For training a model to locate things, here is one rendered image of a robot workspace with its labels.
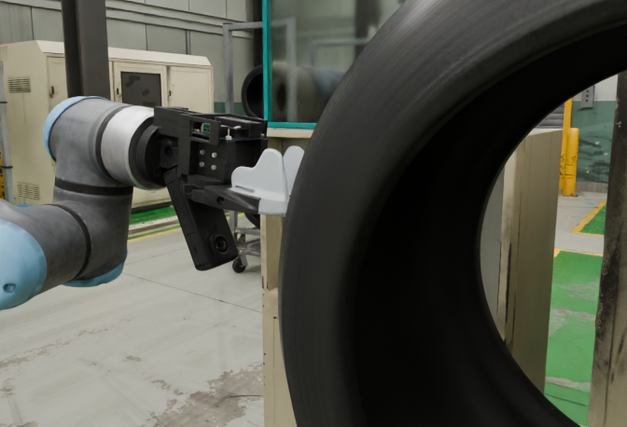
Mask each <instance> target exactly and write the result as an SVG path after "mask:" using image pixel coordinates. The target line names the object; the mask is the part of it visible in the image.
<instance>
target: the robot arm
mask: <svg viewBox="0 0 627 427"><path fill-rule="evenodd" d="M215 117H216V120H215ZM267 128H268V120H266V119H260V118H255V117H246V116H240V115H235V114H218V113H200V112H195V111H189V110H188V108H186V107H182V106H172V107H165V106H154V108H148V107H143V106H137V105H131V104H126V103H118V102H113V101H109V100H107V99H106V98H102V97H96V96H90V97H82V96H80V97H73V98H70V99H67V100H65V101H63V102H61V103H59V104H58V105H57V106H55V107H54V108H53V110H52V111H51V112H50V113H49V115H48V117H47V119H46V122H45V124H44V128H43V142H44V146H45V148H46V150H47V152H48V153H49V155H50V157H51V158H52V159H53V160H54V161H55V162H56V169H55V181H54V188H53V198H52V203H50V204H41V205H37V206H33V207H28V208H20V207H17V206H15V205H13V204H11V203H9V202H8V201H6V200H3V199H1V198H0V310H8V309H12V308H16V307H18V306H20V305H22V304H24V303H26V302H27V301H29V300H30V299H32V298H33V297H34V296H38V295H40V294H42V293H44V292H46V291H48V290H50V289H52V288H54V287H56V286H59V285H64V286H69V287H94V286H99V285H100V284H103V283H104V284H106V283H109V282H112V281H114V280H115V279H116V278H117V277H118V276H119V275H120V274H121V272H122V271H123V268H124V263H125V260H126V258H127V255H128V247H127V241H128V234H129V225H130V218H131V209H132V194H133V187H137V188H140V189H143V190H146V191H160V190H163V189H165V188H167V189H168V192H169V195H170V197H171V200H172V203H173V206H174V210H175V212H176V215H177V218H178V221H179V224H180V227H181V228H182V231H183V234H184V237H185V240H186V243H187V245H188V249H189V252H190V255H191V258H192V260H193V263H194V266H195V269H196V270H199V271H206V270H209V269H214V268H216V267H219V266H221V265H224V264H226V263H229V262H230V261H232V260H234V259H235V258H236V257H237V256H238V254H239V252H238V249H237V246H236V244H235V241H234V238H233V236H232V233H231V231H230V226H229V223H228V220H227V218H226V215H225V213H224V210H229V211H235V212H241V213H247V214H264V215H271V216H282V217H286V210H287V205H288V202H289V198H290V194H291V190H292V187H293V184H294V181H295V178H296V175H297V172H298V169H299V166H300V162H301V159H302V157H303V154H304V151H303V150H302V149H301V148H300V147H298V146H290V147H289V148H288V149H287V150H286V153H285V155H284V156H283V157H282V155H281V154H280V152H279V151H277V150H276V149H273V148H268V139H267ZM267 148H268V149H267ZM223 209H224V210H223Z"/></svg>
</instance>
